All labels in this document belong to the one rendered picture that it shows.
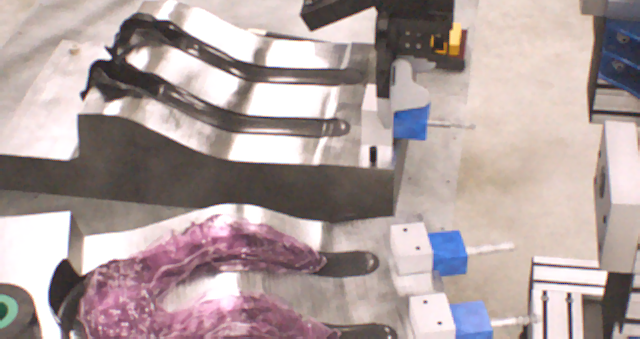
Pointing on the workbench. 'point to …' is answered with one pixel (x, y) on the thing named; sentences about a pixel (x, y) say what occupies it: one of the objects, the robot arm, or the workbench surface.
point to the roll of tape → (18, 313)
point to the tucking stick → (282, 36)
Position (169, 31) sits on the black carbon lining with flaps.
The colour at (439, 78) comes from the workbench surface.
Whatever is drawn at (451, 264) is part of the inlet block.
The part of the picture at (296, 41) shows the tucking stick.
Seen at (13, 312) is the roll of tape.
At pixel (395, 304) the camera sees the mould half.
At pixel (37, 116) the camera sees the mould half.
